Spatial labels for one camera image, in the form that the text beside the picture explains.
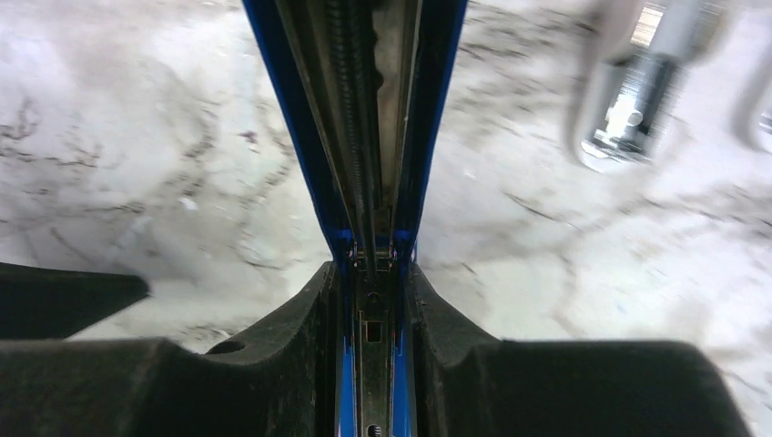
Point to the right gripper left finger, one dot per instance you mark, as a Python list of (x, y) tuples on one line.
[(275, 378)]

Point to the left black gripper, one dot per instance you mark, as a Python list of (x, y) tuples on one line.
[(41, 304)]

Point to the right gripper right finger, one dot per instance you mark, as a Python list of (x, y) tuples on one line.
[(469, 383)]

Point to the blue stapler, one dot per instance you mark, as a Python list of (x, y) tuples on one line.
[(362, 86)]

